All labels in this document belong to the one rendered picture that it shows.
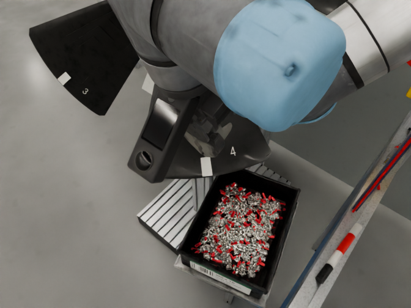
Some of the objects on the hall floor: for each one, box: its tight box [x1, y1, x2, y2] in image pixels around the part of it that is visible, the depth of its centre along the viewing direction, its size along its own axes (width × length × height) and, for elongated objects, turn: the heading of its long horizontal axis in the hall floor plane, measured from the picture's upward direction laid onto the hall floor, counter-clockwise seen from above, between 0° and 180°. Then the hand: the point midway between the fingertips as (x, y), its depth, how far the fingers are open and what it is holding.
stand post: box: [192, 176, 216, 212], centre depth 118 cm, size 4×9×91 cm, turn 50°
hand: (205, 153), depth 51 cm, fingers closed
